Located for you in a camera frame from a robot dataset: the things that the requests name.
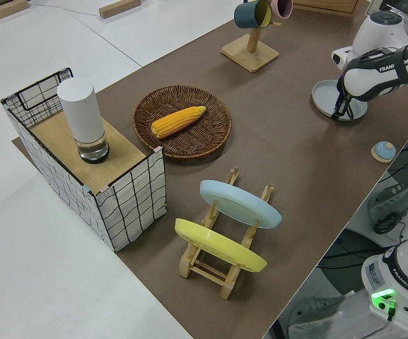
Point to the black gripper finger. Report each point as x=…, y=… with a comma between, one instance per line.
x=349, y=110
x=336, y=111

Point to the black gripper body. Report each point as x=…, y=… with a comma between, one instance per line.
x=341, y=90

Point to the gray round plate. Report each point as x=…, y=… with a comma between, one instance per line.
x=325, y=95

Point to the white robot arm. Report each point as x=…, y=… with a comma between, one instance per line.
x=377, y=39
x=357, y=83

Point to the light blue plate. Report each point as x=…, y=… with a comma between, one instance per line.
x=239, y=205

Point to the yellow plate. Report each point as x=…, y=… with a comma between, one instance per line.
x=218, y=243

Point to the wooden plate rack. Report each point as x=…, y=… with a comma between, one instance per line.
x=207, y=272

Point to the blue bell wooden base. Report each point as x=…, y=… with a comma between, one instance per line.
x=384, y=150

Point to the brown table mat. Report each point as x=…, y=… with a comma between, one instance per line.
x=288, y=176

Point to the light wooden box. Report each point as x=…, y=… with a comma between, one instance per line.
x=327, y=5

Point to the wooden mug tree stand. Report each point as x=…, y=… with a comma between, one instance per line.
x=249, y=53

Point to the pink mug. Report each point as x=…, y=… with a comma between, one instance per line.
x=283, y=8

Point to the dark teal mug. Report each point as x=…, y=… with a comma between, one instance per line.
x=244, y=16

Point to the brown wicker basket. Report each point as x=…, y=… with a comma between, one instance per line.
x=203, y=141

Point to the yellow corn cob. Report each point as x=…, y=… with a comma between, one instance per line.
x=177, y=121

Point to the short wooden block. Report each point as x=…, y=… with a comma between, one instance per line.
x=115, y=8

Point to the white cylinder bottle clear base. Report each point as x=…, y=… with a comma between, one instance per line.
x=81, y=113

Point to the white grid pattern box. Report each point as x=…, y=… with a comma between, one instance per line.
x=83, y=169

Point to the long wooden block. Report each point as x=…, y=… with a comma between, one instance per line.
x=2, y=10

